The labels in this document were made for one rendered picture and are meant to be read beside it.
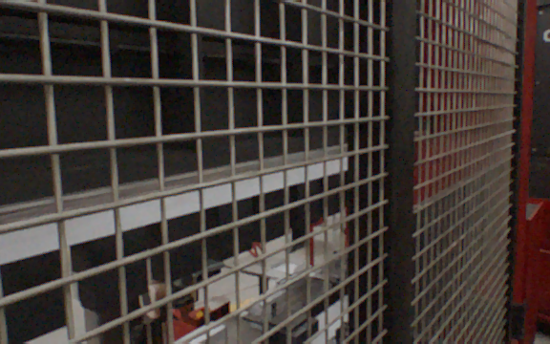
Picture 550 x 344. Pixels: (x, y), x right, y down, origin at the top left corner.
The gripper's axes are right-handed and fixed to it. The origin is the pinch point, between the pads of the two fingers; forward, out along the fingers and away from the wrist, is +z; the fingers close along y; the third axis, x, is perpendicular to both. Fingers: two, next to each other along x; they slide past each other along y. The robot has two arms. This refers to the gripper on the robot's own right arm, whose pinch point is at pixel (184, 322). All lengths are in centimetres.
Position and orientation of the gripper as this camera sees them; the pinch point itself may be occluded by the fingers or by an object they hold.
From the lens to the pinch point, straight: 195.7
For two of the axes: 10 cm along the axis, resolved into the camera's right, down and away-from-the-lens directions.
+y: 8.0, -2.1, -5.6
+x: 5.5, -1.2, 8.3
